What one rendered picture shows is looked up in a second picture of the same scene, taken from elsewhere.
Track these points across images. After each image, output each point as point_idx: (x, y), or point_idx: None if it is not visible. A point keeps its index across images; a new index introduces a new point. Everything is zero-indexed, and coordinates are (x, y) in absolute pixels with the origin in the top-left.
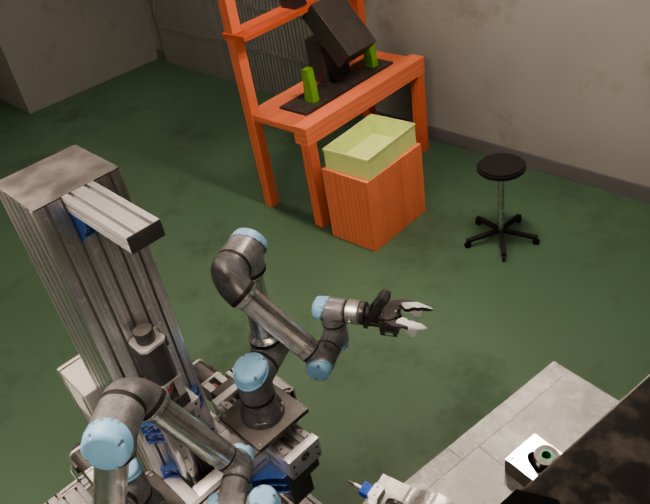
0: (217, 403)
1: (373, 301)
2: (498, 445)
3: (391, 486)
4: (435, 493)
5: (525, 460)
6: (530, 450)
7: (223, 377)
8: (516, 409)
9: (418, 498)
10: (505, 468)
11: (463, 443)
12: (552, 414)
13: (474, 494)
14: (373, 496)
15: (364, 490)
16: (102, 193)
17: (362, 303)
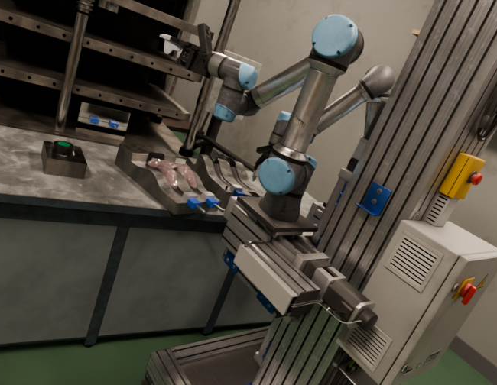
0: (322, 253)
1: (206, 45)
2: (69, 186)
3: (176, 197)
4: (154, 173)
5: (74, 157)
6: (64, 157)
7: (322, 272)
8: (21, 187)
9: (164, 182)
10: (84, 174)
11: (94, 198)
12: None
13: (116, 184)
14: (193, 193)
15: (196, 201)
16: None
17: (215, 52)
